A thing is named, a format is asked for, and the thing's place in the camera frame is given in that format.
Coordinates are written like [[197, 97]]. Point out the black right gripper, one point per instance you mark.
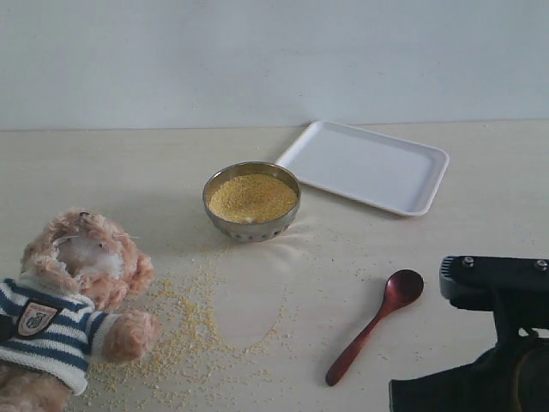
[[511, 376]]

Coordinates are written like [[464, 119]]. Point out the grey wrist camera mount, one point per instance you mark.
[[513, 289]]

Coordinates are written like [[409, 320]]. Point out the white rectangular tray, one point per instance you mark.
[[385, 172]]

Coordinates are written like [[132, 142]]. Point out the steel bowl of millet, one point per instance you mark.
[[252, 201]]

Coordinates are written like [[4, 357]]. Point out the dark red wooden spoon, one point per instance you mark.
[[401, 289]]

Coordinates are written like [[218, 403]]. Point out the plush bear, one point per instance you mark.
[[66, 307]]

